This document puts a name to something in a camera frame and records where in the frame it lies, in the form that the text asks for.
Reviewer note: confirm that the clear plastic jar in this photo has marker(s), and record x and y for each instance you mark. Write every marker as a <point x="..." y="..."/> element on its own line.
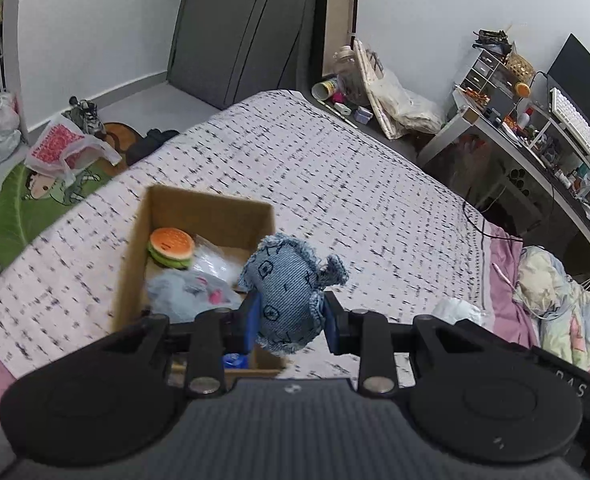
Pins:
<point x="351" y="72"/>

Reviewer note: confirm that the floral quilt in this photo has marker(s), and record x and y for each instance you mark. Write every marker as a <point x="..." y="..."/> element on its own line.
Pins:
<point x="565" y="310"/>

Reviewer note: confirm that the small drawer unit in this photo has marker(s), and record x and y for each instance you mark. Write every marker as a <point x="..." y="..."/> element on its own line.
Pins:
<point x="487" y="77"/>

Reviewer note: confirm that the blue denim stuffed toy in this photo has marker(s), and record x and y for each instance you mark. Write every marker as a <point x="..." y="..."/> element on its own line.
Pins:
<point x="285" y="290"/>

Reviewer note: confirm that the white keyboard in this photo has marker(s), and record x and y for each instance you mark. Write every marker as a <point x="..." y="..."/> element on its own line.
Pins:
<point x="577" y="127"/>

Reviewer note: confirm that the yellow paper cup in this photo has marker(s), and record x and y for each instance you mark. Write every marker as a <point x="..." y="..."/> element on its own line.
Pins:
<point x="323" y="91"/>

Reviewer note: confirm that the white stick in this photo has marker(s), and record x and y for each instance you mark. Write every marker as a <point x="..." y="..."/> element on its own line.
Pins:
<point x="501" y="272"/>

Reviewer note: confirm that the pink bed sheet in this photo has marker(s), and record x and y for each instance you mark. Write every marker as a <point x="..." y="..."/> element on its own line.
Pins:
<point x="510" y="310"/>

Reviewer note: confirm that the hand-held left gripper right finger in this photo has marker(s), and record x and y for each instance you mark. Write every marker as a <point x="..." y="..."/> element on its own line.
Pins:
<point x="331" y="325"/>

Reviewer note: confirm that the white crumpled plastic bag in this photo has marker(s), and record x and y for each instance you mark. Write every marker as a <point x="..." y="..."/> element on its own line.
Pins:
<point x="415" y="110"/>

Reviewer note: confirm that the orange ball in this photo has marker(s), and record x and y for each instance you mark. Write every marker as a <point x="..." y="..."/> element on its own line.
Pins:
<point x="523" y="89"/>

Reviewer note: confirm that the black monitor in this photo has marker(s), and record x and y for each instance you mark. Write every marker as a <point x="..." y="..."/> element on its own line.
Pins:
<point x="585" y="80"/>

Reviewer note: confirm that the blue planet print packet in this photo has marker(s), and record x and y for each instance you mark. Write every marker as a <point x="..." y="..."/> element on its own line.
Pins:
<point x="235" y="360"/>

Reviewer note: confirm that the black bag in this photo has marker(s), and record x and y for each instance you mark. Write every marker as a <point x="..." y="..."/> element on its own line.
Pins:
<point x="152" y="145"/>

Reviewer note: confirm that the clear plastic bag with toy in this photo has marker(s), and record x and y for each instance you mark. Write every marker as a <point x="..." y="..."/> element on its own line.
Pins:
<point x="180" y="297"/>

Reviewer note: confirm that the white charger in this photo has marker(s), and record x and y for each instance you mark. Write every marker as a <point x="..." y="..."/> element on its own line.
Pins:
<point x="344" y="108"/>

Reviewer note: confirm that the black white sneakers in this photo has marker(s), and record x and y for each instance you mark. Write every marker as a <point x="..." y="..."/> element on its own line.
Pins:
<point x="86" y="115"/>

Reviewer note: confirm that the beige patterned tote bag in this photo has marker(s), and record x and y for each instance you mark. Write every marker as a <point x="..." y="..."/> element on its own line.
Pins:
<point x="375" y="95"/>

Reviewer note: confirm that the brown round mat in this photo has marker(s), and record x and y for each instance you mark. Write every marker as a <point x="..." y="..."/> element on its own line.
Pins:
<point x="125" y="140"/>

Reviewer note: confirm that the wicker basket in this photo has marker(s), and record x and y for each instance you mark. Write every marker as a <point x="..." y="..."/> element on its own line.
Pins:
<point x="520" y="66"/>

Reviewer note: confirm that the cardboard box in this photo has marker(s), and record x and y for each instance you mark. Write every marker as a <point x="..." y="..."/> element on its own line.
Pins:
<point x="200" y="210"/>

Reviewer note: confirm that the white desk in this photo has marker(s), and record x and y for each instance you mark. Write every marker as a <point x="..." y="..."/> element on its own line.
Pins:
<point x="455" y="130"/>

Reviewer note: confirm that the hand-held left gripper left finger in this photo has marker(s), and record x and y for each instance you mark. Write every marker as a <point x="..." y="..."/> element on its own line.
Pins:
<point x="252" y="322"/>

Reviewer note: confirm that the burger plush toy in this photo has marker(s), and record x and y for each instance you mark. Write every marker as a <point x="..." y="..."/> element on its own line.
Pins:
<point x="171" y="247"/>

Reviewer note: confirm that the red print plastic bag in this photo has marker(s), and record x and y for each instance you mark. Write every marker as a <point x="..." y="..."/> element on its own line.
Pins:
<point x="60" y="147"/>

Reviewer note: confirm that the small lavender box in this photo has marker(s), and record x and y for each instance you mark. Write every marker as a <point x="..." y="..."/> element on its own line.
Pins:
<point x="363" y="115"/>

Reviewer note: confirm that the dark grey wardrobe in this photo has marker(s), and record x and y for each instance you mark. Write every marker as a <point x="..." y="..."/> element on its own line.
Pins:
<point x="240" y="25"/>

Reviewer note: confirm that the white black patterned blanket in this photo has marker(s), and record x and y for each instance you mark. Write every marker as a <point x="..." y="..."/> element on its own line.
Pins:
<point x="325" y="170"/>

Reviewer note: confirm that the green cartoon rug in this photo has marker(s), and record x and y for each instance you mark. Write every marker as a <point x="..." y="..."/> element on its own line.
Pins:
<point x="20" y="210"/>

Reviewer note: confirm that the thin pen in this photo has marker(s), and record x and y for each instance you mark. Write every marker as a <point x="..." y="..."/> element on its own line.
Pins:
<point x="340" y="116"/>

